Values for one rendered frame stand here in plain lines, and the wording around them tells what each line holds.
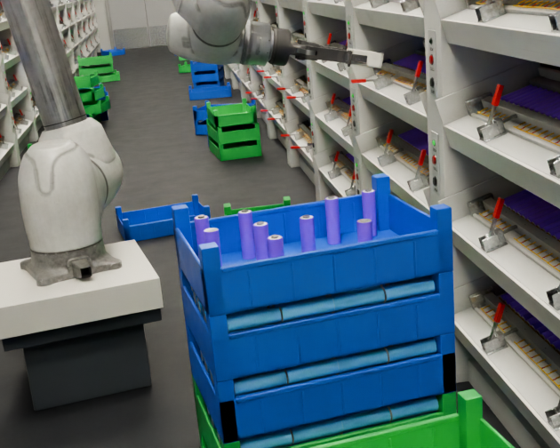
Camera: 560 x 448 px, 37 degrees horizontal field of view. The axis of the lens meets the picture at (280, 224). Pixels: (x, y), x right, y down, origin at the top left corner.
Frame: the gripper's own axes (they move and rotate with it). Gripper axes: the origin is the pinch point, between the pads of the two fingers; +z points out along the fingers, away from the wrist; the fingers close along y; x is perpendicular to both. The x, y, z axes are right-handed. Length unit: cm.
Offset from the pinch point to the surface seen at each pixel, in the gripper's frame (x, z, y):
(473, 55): 4.5, 13.7, 25.5
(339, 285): -21, -21, 87
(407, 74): -3.4, 15.6, -18.2
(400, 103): -8.8, 10.6, -3.5
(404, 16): 9.6, 6.4, 2.5
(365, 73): -6.3, 12.4, -44.2
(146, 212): -71, -40, -122
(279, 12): 3, 8, -185
